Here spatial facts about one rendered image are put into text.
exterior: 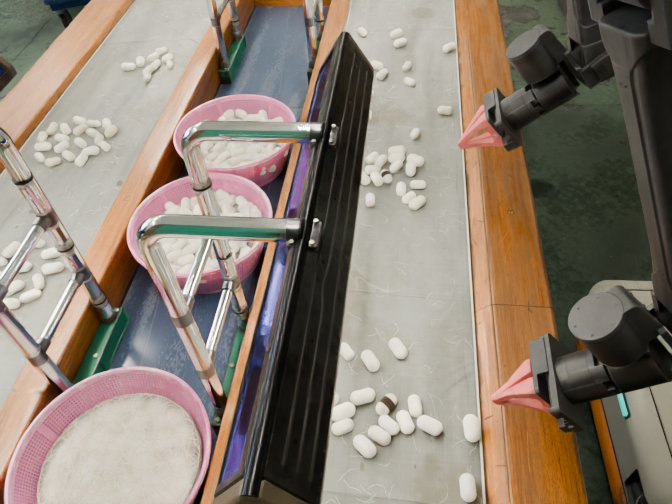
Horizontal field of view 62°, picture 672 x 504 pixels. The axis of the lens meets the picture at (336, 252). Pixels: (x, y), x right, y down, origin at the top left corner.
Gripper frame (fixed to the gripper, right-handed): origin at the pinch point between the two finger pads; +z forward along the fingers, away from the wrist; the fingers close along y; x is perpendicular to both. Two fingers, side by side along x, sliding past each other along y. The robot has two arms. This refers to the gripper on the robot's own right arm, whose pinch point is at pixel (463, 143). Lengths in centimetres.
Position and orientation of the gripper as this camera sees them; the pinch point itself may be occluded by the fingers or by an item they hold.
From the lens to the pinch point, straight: 103.2
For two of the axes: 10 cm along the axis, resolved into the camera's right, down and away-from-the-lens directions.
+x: 6.9, 5.4, 4.9
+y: -1.1, 7.4, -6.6
